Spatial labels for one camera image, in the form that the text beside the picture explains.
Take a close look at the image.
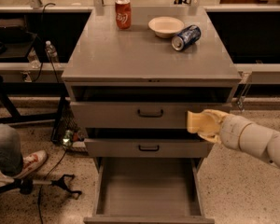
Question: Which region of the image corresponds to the white and red sneaker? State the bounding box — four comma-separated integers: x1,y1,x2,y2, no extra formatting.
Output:
14,150,48,179

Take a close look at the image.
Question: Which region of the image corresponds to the grey top drawer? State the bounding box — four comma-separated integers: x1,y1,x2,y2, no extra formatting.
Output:
70,102,231,129

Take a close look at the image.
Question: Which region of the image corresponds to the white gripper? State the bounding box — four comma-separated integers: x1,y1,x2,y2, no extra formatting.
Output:
199,109,252,150

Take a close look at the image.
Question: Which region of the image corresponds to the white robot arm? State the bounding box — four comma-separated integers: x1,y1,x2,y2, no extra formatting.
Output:
188,109,280,169

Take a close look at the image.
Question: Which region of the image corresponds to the green glass bottle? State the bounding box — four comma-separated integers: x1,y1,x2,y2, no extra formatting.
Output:
63,130,74,148

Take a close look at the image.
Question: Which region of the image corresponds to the black table frame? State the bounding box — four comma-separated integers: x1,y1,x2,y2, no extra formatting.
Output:
0,75,68,144

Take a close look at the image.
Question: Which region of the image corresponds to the clear water bottle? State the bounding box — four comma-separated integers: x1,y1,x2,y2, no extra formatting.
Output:
46,41,60,64

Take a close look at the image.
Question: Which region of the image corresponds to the black floor cable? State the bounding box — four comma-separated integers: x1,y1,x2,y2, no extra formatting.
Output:
36,149,68,224

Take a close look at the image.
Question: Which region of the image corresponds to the grey middle drawer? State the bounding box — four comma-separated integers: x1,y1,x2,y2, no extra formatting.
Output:
84,139,213,158

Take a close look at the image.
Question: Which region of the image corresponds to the white bowl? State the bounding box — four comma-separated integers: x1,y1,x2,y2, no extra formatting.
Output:
148,17,184,38

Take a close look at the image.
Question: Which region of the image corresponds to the yellow sponge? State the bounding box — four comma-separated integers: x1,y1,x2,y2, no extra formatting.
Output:
187,111,216,133

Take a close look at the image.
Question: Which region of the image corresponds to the grey open bottom drawer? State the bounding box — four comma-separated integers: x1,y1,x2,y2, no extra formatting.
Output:
84,158,215,224

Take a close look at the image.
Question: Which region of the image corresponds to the grey trouser leg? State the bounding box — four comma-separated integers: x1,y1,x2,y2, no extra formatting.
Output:
0,124,23,176

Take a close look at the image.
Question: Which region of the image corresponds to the grey metal drawer cabinet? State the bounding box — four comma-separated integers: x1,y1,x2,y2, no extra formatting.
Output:
61,5,243,173

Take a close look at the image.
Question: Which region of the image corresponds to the blue soda can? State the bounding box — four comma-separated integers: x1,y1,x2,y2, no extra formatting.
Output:
172,25,202,51

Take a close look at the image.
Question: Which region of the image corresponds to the red soda can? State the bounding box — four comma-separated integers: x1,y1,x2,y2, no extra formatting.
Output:
115,0,132,29

